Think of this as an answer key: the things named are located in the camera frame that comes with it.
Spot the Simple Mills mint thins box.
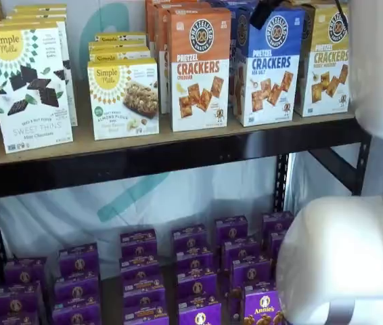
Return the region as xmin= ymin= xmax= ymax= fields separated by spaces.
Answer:
xmin=12 ymin=3 xmax=68 ymax=14
xmin=0 ymin=18 xmax=78 ymax=127
xmin=5 ymin=11 xmax=68 ymax=22
xmin=0 ymin=22 xmax=74 ymax=154

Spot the orange cheddar pretzel crackers box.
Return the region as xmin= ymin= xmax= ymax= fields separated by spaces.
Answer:
xmin=145 ymin=0 xmax=209 ymax=51
xmin=154 ymin=2 xmax=212 ymax=114
xmin=166 ymin=7 xmax=231 ymax=133

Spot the yellow honey mustard crackers box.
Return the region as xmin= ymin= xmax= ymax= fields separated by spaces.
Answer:
xmin=294 ymin=3 xmax=352 ymax=118

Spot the black metal shelf unit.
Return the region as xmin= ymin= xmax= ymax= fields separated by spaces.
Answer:
xmin=0 ymin=0 xmax=383 ymax=325

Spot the Simple Mills almond bars box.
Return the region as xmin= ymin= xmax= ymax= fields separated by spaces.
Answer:
xmin=94 ymin=31 xmax=148 ymax=43
xmin=88 ymin=40 xmax=150 ymax=53
xmin=87 ymin=57 xmax=160 ymax=141
xmin=89 ymin=49 xmax=152 ymax=63

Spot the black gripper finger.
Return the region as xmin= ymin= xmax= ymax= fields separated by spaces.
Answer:
xmin=250 ymin=0 xmax=282 ymax=30

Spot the blue sea salt crackers box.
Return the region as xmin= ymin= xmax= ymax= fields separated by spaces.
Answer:
xmin=208 ymin=0 xmax=260 ymax=11
xmin=231 ymin=5 xmax=307 ymax=128

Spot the purple Annie's snack box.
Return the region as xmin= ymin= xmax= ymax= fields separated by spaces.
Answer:
xmin=3 ymin=257 xmax=49 ymax=286
xmin=53 ymin=273 xmax=102 ymax=305
xmin=261 ymin=212 xmax=295 ymax=238
xmin=123 ymin=309 xmax=171 ymax=325
xmin=221 ymin=238 xmax=261 ymax=265
xmin=58 ymin=241 xmax=101 ymax=277
xmin=0 ymin=282 xmax=45 ymax=316
xmin=177 ymin=269 xmax=219 ymax=299
xmin=178 ymin=297 xmax=223 ymax=325
xmin=122 ymin=287 xmax=167 ymax=312
xmin=121 ymin=267 xmax=164 ymax=292
xmin=171 ymin=223 xmax=210 ymax=251
xmin=120 ymin=228 xmax=158 ymax=246
xmin=175 ymin=248 xmax=217 ymax=272
xmin=228 ymin=288 xmax=286 ymax=325
xmin=51 ymin=300 xmax=104 ymax=325
xmin=0 ymin=311 xmax=42 ymax=325
xmin=215 ymin=215 xmax=250 ymax=243
xmin=119 ymin=242 xmax=160 ymax=271
xmin=229 ymin=258 xmax=273 ymax=289
xmin=268 ymin=230 xmax=290 ymax=253

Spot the black metal wood shelf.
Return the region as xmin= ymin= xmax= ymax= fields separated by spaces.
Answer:
xmin=0 ymin=0 xmax=383 ymax=268

